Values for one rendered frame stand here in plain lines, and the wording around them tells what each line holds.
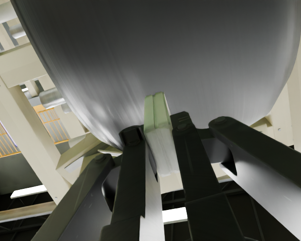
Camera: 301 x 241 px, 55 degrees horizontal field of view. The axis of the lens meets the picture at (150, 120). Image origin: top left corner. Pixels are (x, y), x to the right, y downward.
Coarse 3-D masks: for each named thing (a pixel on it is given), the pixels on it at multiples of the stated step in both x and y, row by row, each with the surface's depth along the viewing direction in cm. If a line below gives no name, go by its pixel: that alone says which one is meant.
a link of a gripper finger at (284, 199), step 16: (224, 128) 13; (240, 128) 13; (240, 144) 11; (256, 144) 11; (272, 144) 11; (240, 160) 12; (256, 160) 10; (272, 160) 10; (288, 160) 9; (240, 176) 12; (256, 176) 11; (272, 176) 10; (288, 176) 9; (256, 192) 11; (272, 192) 10; (288, 192) 9; (272, 208) 10; (288, 208) 9; (288, 224) 10
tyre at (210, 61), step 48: (48, 0) 25; (96, 0) 25; (144, 0) 25; (192, 0) 25; (240, 0) 26; (288, 0) 27; (48, 48) 28; (96, 48) 27; (144, 48) 27; (192, 48) 28; (240, 48) 28; (288, 48) 31; (96, 96) 30; (144, 96) 31; (192, 96) 32; (240, 96) 33
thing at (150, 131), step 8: (152, 96) 21; (144, 104) 20; (152, 104) 19; (144, 112) 18; (152, 112) 18; (144, 120) 17; (152, 120) 16; (144, 128) 16; (152, 128) 15; (152, 136) 15; (152, 144) 15; (160, 144) 16; (152, 152) 16; (160, 152) 16; (160, 160) 16; (160, 168) 16; (168, 168) 16
